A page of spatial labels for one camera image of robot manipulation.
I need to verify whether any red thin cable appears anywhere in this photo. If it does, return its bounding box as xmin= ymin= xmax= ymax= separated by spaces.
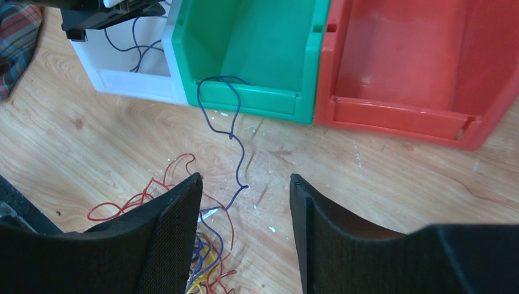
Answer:
xmin=87 ymin=153 xmax=238 ymax=294

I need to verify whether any red plastic bin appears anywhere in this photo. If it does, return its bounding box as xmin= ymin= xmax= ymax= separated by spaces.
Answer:
xmin=314 ymin=1 xmax=518 ymax=150

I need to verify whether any green plastic bin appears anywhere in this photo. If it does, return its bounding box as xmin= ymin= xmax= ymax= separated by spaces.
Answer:
xmin=171 ymin=1 xmax=330 ymax=124

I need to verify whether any plaid flannel shirt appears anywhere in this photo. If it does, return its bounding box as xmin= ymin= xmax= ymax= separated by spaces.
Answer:
xmin=1 ymin=2 xmax=43 ymax=100

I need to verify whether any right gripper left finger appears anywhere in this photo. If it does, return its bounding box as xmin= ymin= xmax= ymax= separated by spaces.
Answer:
xmin=1 ymin=173 xmax=203 ymax=293

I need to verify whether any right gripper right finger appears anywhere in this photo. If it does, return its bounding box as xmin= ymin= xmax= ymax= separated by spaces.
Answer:
xmin=289 ymin=174 xmax=518 ymax=293

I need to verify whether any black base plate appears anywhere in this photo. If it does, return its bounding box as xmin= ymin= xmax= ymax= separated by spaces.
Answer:
xmin=1 ymin=176 xmax=62 ymax=235

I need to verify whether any yellow thin cable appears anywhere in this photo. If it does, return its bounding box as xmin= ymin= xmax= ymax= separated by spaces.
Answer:
xmin=186 ymin=251 xmax=220 ymax=294

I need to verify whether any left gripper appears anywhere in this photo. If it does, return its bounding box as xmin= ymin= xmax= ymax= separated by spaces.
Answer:
xmin=5 ymin=0 xmax=165 ymax=42

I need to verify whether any white plastic bin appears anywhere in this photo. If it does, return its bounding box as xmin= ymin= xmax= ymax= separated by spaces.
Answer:
xmin=72 ymin=1 xmax=188 ymax=105

